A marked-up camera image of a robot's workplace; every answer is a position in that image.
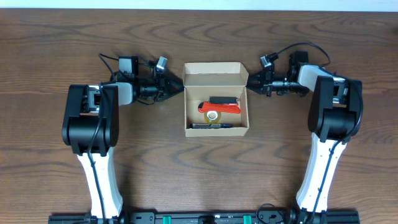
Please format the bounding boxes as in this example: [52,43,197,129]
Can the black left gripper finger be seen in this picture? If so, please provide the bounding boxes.
[164,73,183,88]
[163,86,184,100]

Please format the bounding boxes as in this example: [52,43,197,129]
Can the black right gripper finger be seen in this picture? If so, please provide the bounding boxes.
[246,84,266,95]
[247,72,264,86]

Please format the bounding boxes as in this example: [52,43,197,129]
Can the brown cardboard box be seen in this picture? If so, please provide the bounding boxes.
[183,62,249,137]

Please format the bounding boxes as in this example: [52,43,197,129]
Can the red utility knife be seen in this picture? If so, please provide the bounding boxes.
[198,101,241,114]

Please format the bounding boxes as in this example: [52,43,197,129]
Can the black capped marker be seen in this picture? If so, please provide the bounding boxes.
[190,123,215,129]

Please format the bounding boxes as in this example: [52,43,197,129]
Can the yellow tape roll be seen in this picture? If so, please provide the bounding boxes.
[203,111,221,124]

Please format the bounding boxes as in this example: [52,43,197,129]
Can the blue capped marker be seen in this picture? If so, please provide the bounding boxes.
[210,123,233,129]

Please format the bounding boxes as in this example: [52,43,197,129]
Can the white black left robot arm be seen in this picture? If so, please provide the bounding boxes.
[62,71,183,223]

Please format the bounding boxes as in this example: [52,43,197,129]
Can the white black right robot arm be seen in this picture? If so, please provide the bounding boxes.
[246,51,364,215]

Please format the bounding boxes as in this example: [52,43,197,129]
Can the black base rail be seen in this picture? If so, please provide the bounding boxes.
[48,208,361,224]

